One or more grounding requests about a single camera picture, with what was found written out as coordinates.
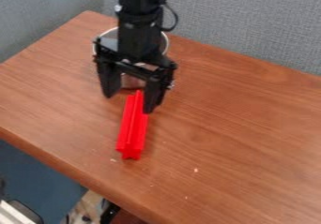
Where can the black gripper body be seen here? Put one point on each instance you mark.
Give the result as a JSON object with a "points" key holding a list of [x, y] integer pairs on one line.
{"points": [[139, 34]]}

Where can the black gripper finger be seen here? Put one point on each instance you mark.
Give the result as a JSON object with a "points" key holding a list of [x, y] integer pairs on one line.
{"points": [[156, 87], [110, 76]]}

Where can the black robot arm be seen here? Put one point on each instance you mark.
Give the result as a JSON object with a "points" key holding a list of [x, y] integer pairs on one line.
{"points": [[139, 7]]}

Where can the white object under table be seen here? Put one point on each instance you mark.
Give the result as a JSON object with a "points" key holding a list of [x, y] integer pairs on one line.
{"points": [[11, 216]]}

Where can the metal pot with handle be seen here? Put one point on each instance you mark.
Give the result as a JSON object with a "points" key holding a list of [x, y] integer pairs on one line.
{"points": [[135, 69]]}

